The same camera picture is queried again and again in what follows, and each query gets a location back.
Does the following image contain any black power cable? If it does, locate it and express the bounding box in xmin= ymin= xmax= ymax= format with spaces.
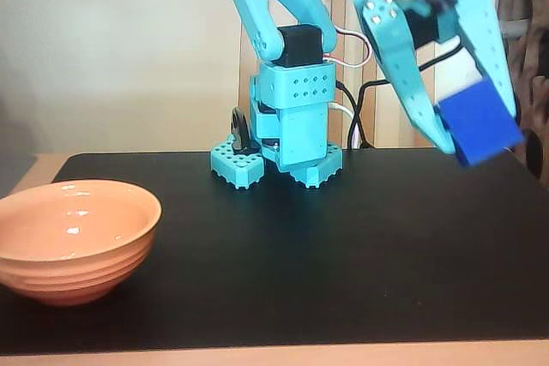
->
xmin=336 ymin=80 xmax=365 ymax=151

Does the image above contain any white looped servo cable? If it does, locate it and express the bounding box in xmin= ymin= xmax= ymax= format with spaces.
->
xmin=333 ymin=28 xmax=375 ymax=70

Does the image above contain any black clamp knob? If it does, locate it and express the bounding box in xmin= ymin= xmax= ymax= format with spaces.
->
xmin=230 ymin=106 xmax=259 ymax=157

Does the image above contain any cyan robot base mount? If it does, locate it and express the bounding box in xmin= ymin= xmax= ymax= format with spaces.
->
xmin=209 ymin=134 xmax=344 ymax=190

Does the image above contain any blue cube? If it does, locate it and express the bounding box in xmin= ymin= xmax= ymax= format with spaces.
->
xmin=432 ymin=81 xmax=525 ymax=169

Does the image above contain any grey table mat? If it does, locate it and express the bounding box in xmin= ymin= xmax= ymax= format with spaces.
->
xmin=0 ymin=153 xmax=39 ymax=200

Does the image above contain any black table mat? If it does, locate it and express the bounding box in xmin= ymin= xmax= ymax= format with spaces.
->
xmin=0 ymin=150 xmax=549 ymax=358

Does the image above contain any orange ribbed bowl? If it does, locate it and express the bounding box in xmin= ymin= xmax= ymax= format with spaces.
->
xmin=0 ymin=180 xmax=163 ymax=308

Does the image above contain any white cable at base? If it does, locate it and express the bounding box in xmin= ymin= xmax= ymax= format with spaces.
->
xmin=329 ymin=102 xmax=362 ymax=149

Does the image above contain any cyan gripper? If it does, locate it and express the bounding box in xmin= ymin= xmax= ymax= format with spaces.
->
xmin=329 ymin=0 xmax=518 ymax=157

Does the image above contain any black camera cable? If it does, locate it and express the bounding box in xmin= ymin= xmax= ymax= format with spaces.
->
xmin=349 ymin=42 xmax=464 ymax=151

